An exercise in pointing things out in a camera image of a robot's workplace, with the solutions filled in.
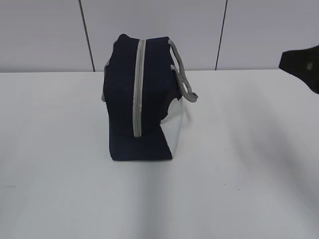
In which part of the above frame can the navy and white lunch bag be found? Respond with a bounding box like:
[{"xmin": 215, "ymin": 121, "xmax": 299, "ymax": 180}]
[{"xmin": 101, "ymin": 34, "xmax": 198, "ymax": 161}]

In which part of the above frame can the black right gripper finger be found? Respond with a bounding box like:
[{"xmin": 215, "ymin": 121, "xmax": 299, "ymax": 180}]
[{"xmin": 279, "ymin": 45, "xmax": 319, "ymax": 94}]

